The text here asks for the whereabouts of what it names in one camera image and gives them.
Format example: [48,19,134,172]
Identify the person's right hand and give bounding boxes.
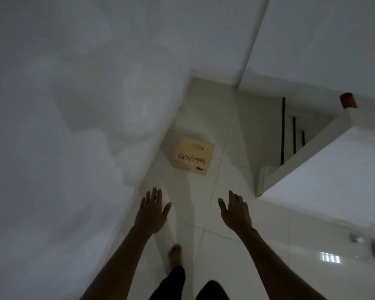
[218,190,253,234]

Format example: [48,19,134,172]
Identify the person's left hand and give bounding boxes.
[134,187,173,234]

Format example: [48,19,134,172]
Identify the person's left forearm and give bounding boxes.
[80,226,156,300]

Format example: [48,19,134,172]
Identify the person's right forearm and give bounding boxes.
[234,227,329,300]

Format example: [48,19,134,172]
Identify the person's left foot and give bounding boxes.
[168,244,184,274]

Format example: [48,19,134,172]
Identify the brown cardboard box with writing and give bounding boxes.
[171,136,216,177]

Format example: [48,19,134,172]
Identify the person's left black trouser leg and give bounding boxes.
[148,265,187,300]

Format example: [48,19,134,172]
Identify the person's black trouser leg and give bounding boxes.
[197,279,230,300]
[148,265,187,300]

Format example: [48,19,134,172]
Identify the person's right black trouser leg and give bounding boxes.
[197,279,230,300]

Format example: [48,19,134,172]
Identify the long black railing bar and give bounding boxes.
[281,97,286,166]

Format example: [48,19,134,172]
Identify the brown wooden handrail end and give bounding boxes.
[340,92,358,109]

